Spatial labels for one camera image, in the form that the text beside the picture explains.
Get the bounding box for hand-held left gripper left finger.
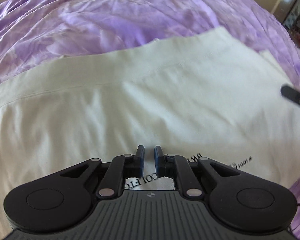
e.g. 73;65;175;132
56;145;146;201

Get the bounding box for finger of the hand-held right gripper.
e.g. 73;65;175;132
280;84;300;111

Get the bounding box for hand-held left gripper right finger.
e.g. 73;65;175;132
153;145;243;201

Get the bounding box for white printed sweatshirt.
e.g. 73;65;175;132
0;26;300;240

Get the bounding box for purple bed blanket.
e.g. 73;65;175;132
0;0;300;240

